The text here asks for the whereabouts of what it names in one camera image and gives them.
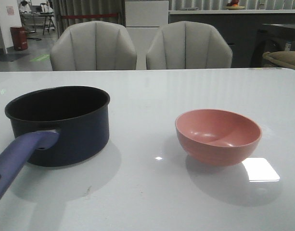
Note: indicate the pink bowl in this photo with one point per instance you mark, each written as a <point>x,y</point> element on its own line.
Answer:
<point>217,137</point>

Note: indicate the right grey upholstered chair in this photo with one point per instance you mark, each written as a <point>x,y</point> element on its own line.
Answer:
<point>188,45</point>

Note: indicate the grey upholstered chair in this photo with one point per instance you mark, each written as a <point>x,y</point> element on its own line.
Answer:
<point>94,45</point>
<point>188,45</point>

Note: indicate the left grey upholstered chair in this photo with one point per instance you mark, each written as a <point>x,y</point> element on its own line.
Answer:
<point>94,45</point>

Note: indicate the dark blue saucepan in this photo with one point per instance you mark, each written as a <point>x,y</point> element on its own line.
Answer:
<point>54,127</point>

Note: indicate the white refrigerator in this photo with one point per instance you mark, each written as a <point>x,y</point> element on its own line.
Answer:
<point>143,17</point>

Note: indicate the dark grey kitchen counter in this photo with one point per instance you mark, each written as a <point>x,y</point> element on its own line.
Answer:
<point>238,27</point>

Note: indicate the red barrier belt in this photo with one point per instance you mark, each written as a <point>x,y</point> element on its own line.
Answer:
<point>91,16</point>

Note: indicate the fruit plate on counter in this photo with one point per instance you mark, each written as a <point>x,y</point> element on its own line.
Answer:
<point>234,5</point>

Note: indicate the red trash bin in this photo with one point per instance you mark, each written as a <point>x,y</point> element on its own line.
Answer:
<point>18,34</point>

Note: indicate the background work desk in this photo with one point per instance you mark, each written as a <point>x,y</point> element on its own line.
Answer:
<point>35,14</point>

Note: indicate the beige cushion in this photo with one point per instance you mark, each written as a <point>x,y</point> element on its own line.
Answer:
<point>283,59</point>

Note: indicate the dark side table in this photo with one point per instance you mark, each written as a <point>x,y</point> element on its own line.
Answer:
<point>272,38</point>

